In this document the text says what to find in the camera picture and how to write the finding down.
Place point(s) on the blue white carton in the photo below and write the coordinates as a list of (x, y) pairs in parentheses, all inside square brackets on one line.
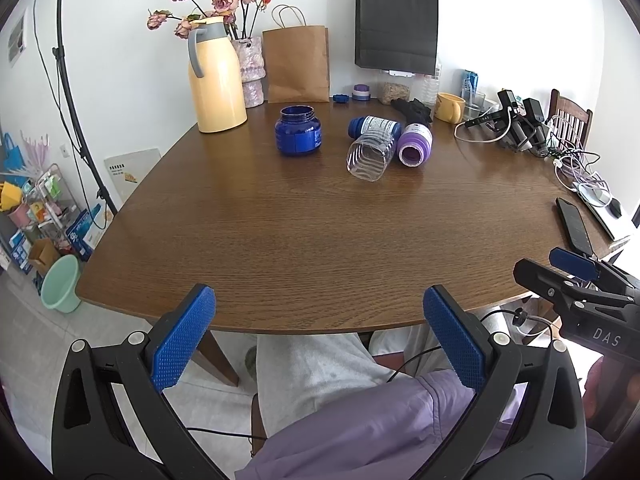
[(87, 230)]

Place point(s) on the purple white bottle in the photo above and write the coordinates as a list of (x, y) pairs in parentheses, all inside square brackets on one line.
[(414, 145)]

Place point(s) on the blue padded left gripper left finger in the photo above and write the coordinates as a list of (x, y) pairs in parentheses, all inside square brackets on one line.
[(111, 419)]

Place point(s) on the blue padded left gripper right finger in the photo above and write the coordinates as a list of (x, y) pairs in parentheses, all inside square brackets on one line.
[(547, 439)]

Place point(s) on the blue bottle cap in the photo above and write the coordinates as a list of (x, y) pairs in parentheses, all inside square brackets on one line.
[(340, 98)]

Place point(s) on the black camera equipment pile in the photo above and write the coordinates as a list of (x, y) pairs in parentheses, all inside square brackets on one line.
[(515, 123)]

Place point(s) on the yellow thermos jug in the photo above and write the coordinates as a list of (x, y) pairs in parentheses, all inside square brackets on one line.
[(215, 77)]

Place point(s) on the cardboard box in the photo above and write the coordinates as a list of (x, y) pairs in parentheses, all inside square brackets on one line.
[(43, 255)]

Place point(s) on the small purple lidded jar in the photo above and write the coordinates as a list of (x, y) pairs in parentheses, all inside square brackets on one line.
[(361, 92)]

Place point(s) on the green plastic bucket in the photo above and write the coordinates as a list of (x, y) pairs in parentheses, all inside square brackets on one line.
[(58, 287)]

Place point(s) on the clear jar of oats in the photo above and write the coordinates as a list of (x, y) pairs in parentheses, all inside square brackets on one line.
[(391, 91)]

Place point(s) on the blue glass jar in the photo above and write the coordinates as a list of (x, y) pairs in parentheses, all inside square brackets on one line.
[(298, 130)]

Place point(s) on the black gloves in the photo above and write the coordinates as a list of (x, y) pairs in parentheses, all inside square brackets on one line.
[(414, 111)]

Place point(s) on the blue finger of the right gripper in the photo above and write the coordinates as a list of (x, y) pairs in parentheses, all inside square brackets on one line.
[(580, 267)]

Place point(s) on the pink ribbed vase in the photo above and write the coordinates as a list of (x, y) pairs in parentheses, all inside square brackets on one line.
[(252, 66)]

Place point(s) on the black paper bag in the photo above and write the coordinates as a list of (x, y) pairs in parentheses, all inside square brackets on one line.
[(396, 35)]

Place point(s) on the brown paper bag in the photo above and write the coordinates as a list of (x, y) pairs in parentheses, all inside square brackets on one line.
[(297, 58)]

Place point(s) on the wire storage rack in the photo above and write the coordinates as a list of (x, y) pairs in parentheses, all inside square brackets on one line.
[(52, 207)]

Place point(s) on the blue labelled pill bottle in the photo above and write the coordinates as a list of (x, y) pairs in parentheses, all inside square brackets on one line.
[(372, 124)]

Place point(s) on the black smartphone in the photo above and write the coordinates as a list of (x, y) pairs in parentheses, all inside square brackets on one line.
[(575, 230)]

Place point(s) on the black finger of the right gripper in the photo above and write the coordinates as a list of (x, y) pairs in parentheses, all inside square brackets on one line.
[(611, 290)]

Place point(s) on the clear plastic cup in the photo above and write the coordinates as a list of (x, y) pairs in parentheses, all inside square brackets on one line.
[(369, 156)]

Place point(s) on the wooden chair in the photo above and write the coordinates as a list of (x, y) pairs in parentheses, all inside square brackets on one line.
[(569, 122)]

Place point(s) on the yellow mug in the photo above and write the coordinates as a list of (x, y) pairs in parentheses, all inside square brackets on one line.
[(449, 108)]

